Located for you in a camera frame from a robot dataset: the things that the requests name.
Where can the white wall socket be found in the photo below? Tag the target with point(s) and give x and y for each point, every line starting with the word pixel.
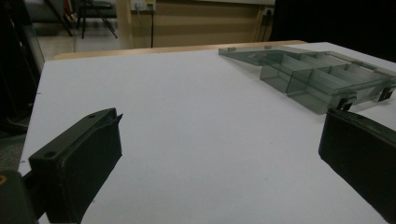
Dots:
pixel 143 4

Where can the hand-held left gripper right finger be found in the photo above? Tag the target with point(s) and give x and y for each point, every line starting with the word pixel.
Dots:
pixel 364 149

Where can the wooden wall panel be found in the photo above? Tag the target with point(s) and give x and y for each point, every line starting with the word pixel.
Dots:
pixel 199 23

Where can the clear grey plastic compartment box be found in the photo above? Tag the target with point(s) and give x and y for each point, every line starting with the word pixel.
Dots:
pixel 314 79

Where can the black curtain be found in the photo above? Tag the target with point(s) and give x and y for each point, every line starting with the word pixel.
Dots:
pixel 334 25

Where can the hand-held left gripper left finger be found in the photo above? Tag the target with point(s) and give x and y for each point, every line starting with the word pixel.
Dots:
pixel 74 161

